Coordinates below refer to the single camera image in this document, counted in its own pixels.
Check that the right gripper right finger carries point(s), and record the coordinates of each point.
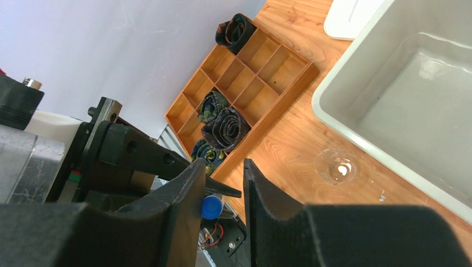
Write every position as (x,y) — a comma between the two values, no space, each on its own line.
(284,232)

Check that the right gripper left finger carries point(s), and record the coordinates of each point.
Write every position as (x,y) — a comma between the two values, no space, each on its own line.
(159,229)

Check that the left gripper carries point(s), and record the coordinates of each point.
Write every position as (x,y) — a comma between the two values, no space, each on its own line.
(112,163)

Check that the blue cap tube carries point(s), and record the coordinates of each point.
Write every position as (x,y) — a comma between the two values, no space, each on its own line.
(212,207)

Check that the clear glass beaker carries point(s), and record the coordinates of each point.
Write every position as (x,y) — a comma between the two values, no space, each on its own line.
(335,166)

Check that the wooden organizer tray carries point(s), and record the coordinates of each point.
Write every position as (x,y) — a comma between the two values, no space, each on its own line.
(261,82)

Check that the black rolled tie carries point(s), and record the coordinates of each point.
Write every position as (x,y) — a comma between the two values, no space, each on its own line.
(234,34)

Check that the beige plastic bin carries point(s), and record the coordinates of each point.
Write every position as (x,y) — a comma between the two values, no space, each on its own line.
(402,93)

